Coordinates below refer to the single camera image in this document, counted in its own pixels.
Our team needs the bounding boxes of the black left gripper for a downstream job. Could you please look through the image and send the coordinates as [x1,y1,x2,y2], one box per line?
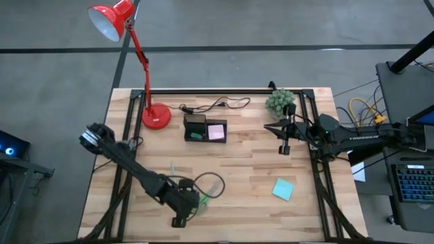
[162,178,201,228]

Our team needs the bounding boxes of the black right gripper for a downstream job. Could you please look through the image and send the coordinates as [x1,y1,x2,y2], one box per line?
[263,103,311,156]

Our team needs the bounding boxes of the green handled scissors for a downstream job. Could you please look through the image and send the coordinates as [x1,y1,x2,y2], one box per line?
[195,181,223,216]

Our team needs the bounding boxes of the pink sticky note pad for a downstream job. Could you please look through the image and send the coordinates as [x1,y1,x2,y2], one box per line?
[207,124,226,141]

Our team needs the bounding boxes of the black mesh desk organizer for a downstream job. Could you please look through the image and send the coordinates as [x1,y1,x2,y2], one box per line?
[183,114,229,144]

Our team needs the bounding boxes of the potted artificial green plant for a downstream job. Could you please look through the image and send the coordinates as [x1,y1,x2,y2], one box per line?
[264,88,296,119]

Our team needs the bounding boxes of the teal sticky note pad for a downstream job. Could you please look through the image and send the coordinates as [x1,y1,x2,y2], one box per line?
[271,178,295,202]

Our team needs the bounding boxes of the black diagonal beam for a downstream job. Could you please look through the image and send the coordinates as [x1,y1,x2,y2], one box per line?
[349,144,387,167]

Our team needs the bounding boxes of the white paper sheet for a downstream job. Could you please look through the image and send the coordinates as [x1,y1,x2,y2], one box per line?
[351,161,367,183]

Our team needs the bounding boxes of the grey side desk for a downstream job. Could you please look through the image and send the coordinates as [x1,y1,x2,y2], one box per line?
[375,60,434,150]

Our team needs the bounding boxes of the black smartphone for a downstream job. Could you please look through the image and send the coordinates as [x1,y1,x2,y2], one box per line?
[406,117,428,153]

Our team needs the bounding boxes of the backlit keyboard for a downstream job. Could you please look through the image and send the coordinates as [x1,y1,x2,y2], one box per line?
[391,163,434,203]

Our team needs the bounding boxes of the grey keyboard desk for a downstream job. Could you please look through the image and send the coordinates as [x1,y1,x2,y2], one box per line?
[382,146,434,234]

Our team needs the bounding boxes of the laptop with blue screen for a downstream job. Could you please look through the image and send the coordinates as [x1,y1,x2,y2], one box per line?
[408,104,434,127]

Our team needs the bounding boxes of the black diagonal pole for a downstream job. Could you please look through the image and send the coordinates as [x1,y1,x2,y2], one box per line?
[389,30,434,74]

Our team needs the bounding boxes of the black equipment stand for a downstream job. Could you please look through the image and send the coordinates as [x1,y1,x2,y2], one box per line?
[0,158,55,244]

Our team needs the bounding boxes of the computer case with blue light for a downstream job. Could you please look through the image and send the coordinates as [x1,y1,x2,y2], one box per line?
[0,130,31,159]

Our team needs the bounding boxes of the red desk lamp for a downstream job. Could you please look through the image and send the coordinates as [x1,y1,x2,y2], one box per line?
[87,0,173,131]

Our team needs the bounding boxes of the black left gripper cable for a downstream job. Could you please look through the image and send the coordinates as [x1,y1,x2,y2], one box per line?
[162,171,226,199]

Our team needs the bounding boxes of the black aluminium table frame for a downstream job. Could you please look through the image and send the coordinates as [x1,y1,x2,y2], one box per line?
[79,88,370,243]

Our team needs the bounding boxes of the thin floor cable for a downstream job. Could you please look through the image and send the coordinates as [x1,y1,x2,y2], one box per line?
[334,79,379,98]

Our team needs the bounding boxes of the black lamp power cable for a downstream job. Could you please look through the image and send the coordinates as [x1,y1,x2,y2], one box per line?
[168,96,252,115]

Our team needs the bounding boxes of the yellow cable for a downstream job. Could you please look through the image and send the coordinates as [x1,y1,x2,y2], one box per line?
[349,97,388,143]

